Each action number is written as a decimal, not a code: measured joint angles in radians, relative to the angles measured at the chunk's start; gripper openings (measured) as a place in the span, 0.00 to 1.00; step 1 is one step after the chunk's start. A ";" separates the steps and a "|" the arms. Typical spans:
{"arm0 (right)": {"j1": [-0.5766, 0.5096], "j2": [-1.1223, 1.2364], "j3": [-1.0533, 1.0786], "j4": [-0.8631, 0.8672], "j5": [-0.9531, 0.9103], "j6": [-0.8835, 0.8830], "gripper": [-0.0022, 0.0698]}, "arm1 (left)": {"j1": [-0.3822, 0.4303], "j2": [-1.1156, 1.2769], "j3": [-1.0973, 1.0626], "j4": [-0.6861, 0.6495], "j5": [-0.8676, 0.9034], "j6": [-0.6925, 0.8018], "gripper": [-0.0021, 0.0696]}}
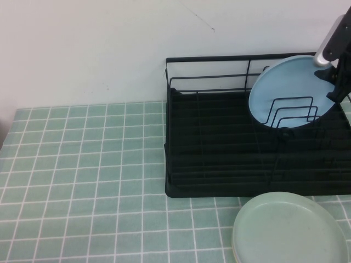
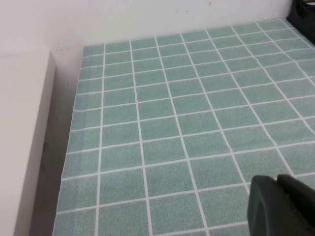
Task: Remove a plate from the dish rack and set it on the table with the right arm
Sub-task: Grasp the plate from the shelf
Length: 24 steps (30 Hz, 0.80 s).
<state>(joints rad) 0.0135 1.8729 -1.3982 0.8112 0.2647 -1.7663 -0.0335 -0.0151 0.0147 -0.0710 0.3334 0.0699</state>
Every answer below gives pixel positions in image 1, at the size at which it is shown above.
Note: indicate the light blue round plate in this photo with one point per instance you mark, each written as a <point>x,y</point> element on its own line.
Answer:
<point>290,82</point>

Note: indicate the pale green round plate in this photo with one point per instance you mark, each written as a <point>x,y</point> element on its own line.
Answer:
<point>288,230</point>

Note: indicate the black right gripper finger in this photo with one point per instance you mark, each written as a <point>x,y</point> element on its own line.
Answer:
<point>326,74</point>
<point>341,85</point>

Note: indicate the black drip tray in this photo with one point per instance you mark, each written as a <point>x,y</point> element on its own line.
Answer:
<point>219,170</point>

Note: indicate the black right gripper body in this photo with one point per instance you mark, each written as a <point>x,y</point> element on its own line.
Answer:
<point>341,38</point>

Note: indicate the green checked tablecloth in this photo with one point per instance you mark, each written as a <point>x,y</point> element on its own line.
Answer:
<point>82,164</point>

